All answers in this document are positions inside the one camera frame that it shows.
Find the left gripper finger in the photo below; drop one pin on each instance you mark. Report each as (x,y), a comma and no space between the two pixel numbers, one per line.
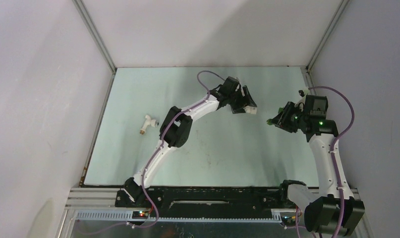
(239,110)
(248,102)

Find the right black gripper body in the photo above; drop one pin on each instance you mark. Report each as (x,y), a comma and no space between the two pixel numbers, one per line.
(296,115)

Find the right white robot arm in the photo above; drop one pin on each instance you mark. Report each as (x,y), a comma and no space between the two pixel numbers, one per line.
(333,210)

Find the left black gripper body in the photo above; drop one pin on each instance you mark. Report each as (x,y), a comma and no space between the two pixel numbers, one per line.
(236,99)

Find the green plastic faucet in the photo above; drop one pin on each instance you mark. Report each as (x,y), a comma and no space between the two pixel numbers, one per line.
(269,121)

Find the white plastic faucet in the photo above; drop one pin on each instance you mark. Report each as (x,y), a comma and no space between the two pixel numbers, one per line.
(148,122)

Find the grey cable duct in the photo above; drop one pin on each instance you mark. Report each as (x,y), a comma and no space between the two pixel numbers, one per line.
(130,216)

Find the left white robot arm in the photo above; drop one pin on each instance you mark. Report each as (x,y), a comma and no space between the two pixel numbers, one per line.
(176,128)

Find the white elbow fitting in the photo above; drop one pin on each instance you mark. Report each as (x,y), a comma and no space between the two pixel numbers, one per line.
(251,110)

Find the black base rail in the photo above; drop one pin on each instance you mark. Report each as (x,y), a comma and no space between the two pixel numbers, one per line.
(211,202)

